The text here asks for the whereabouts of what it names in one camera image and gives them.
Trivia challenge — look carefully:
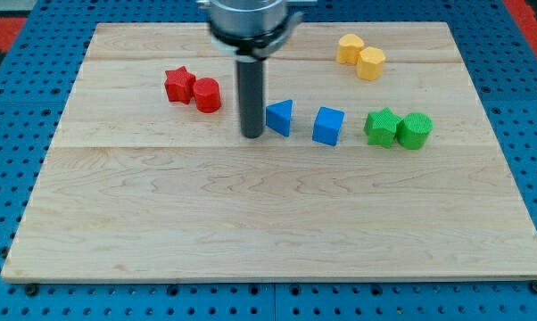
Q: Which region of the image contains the green star block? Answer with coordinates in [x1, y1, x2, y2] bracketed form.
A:
[364, 107, 402, 149]

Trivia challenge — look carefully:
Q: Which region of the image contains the blue triangle block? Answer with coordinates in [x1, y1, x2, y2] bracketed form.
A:
[266, 99, 293, 136]

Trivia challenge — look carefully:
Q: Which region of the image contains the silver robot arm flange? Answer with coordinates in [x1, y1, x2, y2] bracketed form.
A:
[197, 0, 304, 63]

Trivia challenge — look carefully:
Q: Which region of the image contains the blue cube block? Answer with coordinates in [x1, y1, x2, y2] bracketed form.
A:
[312, 106, 345, 146]

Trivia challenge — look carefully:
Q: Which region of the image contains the red cylinder block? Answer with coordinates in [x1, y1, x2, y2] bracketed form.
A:
[193, 78, 221, 113]

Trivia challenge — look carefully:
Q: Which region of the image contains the yellow hexagon block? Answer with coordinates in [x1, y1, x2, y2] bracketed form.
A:
[356, 46, 386, 81]

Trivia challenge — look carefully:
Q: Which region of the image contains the green cylinder block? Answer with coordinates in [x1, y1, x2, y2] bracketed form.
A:
[396, 112, 433, 150]

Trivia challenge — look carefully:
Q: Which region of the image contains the yellow heart block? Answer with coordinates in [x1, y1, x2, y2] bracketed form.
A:
[335, 33, 365, 65]

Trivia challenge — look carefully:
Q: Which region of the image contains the red star block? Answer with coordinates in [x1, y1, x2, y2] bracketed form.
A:
[164, 66, 196, 104]

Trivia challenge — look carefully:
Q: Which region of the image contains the light wooden board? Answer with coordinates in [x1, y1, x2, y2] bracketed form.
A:
[2, 22, 537, 284]

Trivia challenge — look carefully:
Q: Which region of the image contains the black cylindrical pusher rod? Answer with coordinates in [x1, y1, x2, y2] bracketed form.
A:
[235, 62, 265, 138]

